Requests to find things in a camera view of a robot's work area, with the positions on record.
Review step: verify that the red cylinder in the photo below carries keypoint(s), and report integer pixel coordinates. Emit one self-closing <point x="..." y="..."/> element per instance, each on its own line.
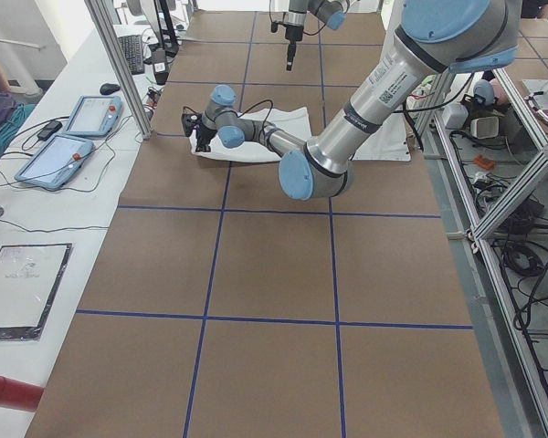
<point x="18" y="395"/>

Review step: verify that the blue teach pendant far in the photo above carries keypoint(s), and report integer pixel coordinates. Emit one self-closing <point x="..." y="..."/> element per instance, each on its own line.
<point x="94" y="116"/>

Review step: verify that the black framed clear sheet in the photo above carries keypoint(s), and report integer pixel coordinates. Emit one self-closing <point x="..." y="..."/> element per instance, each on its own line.
<point x="30" y="276"/>

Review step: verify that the aluminium frame post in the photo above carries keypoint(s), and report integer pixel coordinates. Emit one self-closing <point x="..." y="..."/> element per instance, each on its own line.
<point x="101" y="19"/>

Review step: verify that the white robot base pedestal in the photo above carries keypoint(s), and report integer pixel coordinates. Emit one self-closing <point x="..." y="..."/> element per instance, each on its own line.
<point x="388" y="143"/>

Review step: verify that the blue teach pendant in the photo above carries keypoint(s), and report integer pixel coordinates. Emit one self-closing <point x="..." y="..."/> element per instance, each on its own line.
<point x="94" y="116"/>
<point x="56" y="162"/>

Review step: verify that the blue teach pendant near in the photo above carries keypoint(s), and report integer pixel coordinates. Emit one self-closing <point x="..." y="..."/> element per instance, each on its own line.
<point x="56" y="162"/>

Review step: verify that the orange plastic part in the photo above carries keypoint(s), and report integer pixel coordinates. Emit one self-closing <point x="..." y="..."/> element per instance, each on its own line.
<point x="484" y="162"/>

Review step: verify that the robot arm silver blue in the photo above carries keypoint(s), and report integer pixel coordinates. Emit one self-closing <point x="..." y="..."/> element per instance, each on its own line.
<point x="431" y="37"/>
<point x="330" y="13"/>

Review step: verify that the black power adapter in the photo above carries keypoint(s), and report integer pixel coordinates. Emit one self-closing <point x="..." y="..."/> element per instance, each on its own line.
<point x="49" y="130"/>

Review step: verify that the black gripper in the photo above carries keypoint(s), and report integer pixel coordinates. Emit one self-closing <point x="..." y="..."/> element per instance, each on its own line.
<point x="293" y="34"/>
<point x="205" y="135"/>

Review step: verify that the black computer mouse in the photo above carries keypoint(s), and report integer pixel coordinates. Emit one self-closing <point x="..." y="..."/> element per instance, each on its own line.
<point x="107" y="89"/>

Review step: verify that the black computer keyboard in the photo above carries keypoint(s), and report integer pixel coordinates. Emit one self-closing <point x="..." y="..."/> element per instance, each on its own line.
<point x="132" y="50"/>

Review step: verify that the white long-sleeve printed shirt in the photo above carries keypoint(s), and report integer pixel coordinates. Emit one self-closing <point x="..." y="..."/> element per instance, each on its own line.
<point x="285" y="130"/>

